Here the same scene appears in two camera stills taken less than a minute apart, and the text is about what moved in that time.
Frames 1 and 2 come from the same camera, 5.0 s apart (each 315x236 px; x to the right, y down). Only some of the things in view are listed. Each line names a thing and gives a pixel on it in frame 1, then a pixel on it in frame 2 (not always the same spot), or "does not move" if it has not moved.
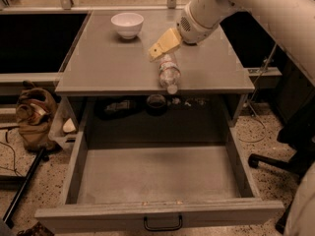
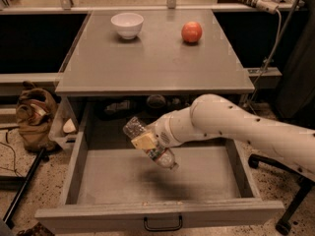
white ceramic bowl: (128, 25) does not move
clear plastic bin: (63, 128) does not move
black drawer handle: (163, 228) does not move
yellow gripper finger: (169, 42) to (146, 142)
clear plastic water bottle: (169, 72) to (161, 154)
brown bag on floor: (35, 108) does not move
